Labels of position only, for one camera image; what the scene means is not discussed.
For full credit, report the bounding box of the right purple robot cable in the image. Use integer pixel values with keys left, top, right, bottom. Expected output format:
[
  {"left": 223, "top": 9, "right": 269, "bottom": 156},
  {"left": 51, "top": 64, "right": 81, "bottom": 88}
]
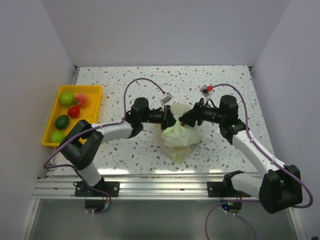
[{"left": 204, "top": 83, "right": 314, "bottom": 240}]

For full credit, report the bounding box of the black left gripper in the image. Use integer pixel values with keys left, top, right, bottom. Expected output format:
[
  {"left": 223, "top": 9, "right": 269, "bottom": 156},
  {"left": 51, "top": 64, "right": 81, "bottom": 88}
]
[{"left": 140, "top": 104, "right": 185, "bottom": 131}]

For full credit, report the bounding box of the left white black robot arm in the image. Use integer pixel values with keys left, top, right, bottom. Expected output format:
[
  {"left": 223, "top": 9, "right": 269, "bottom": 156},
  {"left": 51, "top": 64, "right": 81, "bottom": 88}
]
[{"left": 59, "top": 97, "right": 176, "bottom": 197}]

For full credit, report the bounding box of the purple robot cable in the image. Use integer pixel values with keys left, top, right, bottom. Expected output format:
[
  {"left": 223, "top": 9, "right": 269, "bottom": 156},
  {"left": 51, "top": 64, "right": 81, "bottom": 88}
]
[
  {"left": 43, "top": 77, "right": 168, "bottom": 215},
  {"left": 204, "top": 83, "right": 314, "bottom": 240}
]

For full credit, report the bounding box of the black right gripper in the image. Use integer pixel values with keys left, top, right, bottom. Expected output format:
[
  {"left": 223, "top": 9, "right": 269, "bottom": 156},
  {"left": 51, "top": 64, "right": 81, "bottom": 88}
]
[{"left": 177, "top": 98, "right": 225, "bottom": 128}]

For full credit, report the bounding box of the small green fake lime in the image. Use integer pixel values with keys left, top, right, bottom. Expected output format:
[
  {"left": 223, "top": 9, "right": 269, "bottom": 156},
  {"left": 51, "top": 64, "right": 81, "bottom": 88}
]
[{"left": 49, "top": 130, "right": 66, "bottom": 144}]

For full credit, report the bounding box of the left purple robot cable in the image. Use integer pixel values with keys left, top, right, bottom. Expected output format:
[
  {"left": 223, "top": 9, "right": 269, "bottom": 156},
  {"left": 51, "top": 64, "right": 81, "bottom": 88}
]
[{"left": 43, "top": 77, "right": 168, "bottom": 215}]

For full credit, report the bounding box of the pink peach with leaf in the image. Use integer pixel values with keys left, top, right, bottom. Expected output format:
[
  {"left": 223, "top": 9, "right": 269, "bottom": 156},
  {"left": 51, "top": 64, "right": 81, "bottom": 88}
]
[{"left": 74, "top": 93, "right": 89, "bottom": 108}]

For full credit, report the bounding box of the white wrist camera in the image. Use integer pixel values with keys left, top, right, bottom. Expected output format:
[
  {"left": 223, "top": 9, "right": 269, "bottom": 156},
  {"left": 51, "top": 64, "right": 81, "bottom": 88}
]
[
  {"left": 160, "top": 92, "right": 173, "bottom": 105},
  {"left": 199, "top": 85, "right": 213, "bottom": 98}
]

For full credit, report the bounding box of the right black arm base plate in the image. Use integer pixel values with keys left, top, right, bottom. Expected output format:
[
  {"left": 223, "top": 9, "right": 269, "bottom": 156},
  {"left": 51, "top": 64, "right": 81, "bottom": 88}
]
[{"left": 206, "top": 170, "right": 251, "bottom": 198}]

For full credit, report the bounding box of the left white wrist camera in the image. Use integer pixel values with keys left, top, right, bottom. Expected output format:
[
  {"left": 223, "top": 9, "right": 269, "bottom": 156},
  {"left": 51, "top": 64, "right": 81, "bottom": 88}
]
[{"left": 160, "top": 92, "right": 173, "bottom": 105}]

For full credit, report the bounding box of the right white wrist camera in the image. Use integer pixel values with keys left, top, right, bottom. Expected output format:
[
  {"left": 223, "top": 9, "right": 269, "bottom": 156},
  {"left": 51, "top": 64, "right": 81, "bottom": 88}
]
[{"left": 199, "top": 85, "right": 213, "bottom": 98}]

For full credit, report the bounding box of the red fake pepper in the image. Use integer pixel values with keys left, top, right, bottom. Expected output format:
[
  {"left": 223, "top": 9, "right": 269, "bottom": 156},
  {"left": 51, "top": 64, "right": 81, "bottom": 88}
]
[{"left": 67, "top": 105, "right": 80, "bottom": 119}]

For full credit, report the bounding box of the yellow plastic tray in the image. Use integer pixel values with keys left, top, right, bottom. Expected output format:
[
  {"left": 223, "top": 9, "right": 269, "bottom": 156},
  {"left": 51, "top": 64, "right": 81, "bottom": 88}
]
[{"left": 42, "top": 85, "right": 103, "bottom": 148}]

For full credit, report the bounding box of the dark green fake avocado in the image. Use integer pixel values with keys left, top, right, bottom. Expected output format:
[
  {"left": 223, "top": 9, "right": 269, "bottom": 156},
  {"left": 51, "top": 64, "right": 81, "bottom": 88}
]
[{"left": 54, "top": 115, "right": 70, "bottom": 130}]

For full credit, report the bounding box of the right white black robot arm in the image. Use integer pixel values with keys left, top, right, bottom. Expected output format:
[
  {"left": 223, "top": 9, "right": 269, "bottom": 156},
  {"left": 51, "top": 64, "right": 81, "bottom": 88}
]
[{"left": 179, "top": 95, "right": 303, "bottom": 214}]

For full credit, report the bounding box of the pale green avocado-print plastic bag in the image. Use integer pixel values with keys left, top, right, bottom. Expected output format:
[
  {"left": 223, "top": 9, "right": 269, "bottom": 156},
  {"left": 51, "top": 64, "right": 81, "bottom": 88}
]
[{"left": 154, "top": 103, "right": 202, "bottom": 164}]

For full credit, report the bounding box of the bright green fake apple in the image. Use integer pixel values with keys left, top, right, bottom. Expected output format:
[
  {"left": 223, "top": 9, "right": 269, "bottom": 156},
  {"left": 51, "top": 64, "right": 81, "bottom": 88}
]
[{"left": 59, "top": 92, "right": 75, "bottom": 107}]

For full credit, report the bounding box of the aluminium rail frame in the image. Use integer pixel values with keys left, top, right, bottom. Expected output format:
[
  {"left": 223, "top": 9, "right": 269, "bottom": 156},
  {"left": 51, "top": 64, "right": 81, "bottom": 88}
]
[{"left": 32, "top": 65, "right": 297, "bottom": 201}]

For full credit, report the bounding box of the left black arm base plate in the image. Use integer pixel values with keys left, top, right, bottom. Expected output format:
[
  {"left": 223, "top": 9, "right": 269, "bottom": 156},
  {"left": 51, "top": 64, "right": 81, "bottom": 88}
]
[{"left": 73, "top": 177, "right": 120, "bottom": 198}]

